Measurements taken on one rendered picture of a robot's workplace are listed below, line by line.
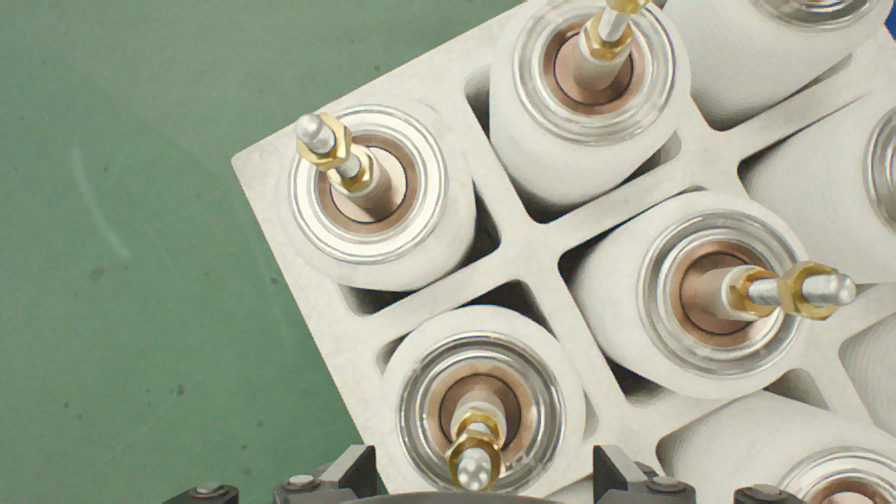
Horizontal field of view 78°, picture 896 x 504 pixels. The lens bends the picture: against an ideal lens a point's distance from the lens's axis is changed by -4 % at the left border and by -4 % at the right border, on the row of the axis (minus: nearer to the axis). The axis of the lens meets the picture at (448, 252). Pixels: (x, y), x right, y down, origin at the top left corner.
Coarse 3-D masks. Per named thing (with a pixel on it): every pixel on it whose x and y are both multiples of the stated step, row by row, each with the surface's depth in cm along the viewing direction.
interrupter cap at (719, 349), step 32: (672, 224) 25; (704, 224) 25; (736, 224) 25; (768, 224) 25; (672, 256) 25; (704, 256) 25; (736, 256) 25; (768, 256) 25; (640, 288) 25; (672, 288) 25; (640, 320) 25; (672, 320) 25; (704, 320) 25; (736, 320) 25; (768, 320) 25; (800, 320) 24; (672, 352) 25; (704, 352) 25; (736, 352) 25; (768, 352) 25
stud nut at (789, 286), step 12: (804, 264) 18; (816, 264) 18; (792, 276) 18; (804, 276) 18; (780, 288) 18; (792, 288) 17; (780, 300) 18; (792, 300) 18; (804, 300) 17; (792, 312) 18; (804, 312) 17; (816, 312) 17; (828, 312) 17
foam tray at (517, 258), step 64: (448, 64) 34; (704, 128) 33; (768, 128) 33; (256, 192) 34; (512, 192) 33; (640, 192) 33; (512, 256) 33; (576, 256) 44; (320, 320) 34; (384, 320) 33; (576, 320) 32; (832, 320) 31; (640, 384) 37; (832, 384) 31; (384, 448) 33; (640, 448) 32
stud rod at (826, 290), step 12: (816, 276) 17; (828, 276) 16; (840, 276) 16; (756, 288) 21; (768, 288) 20; (804, 288) 17; (816, 288) 17; (828, 288) 16; (840, 288) 16; (852, 288) 16; (756, 300) 21; (768, 300) 20; (816, 300) 17; (828, 300) 16; (840, 300) 16; (852, 300) 16
